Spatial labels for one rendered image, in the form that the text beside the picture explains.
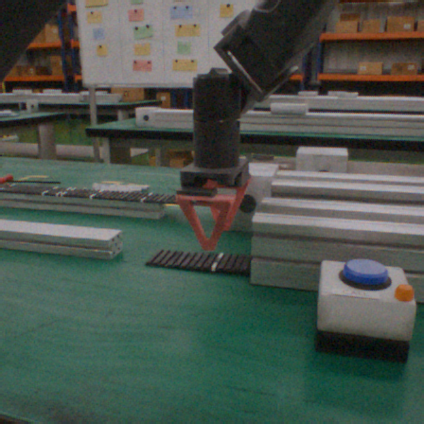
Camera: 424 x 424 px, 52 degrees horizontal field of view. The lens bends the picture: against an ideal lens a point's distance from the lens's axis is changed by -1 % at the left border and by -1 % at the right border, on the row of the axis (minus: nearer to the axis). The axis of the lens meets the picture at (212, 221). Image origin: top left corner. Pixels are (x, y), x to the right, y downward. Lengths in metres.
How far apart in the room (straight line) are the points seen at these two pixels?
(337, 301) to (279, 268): 0.14
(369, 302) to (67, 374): 0.26
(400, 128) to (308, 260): 1.62
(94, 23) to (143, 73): 0.57
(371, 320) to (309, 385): 0.08
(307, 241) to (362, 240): 0.06
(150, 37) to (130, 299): 3.30
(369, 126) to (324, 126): 0.20
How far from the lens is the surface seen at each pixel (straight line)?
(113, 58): 3.86
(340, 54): 11.03
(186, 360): 0.41
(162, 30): 3.67
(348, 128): 2.09
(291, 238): 0.52
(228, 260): 0.59
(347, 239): 0.51
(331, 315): 0.41
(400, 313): 0.41
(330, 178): 0.75
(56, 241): 0.65
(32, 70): 13.15
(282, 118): 2.10
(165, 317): 0.47
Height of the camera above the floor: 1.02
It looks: 18 degrees down
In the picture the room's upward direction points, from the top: straight up
